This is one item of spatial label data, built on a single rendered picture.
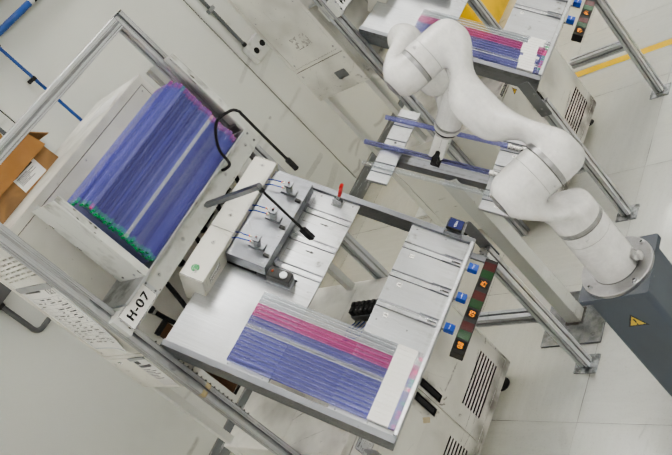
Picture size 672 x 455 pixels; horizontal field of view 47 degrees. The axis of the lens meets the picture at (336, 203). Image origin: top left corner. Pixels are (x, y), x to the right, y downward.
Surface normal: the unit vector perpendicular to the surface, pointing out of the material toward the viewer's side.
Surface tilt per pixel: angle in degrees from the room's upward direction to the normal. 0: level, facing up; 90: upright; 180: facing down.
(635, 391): 0
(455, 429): 90
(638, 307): 90
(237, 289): 45
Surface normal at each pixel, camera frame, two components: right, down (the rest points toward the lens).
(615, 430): -0.65, -0.65
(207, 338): 0.00, -0.59
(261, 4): -0.40, 0.74
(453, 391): 0.65, -0.18
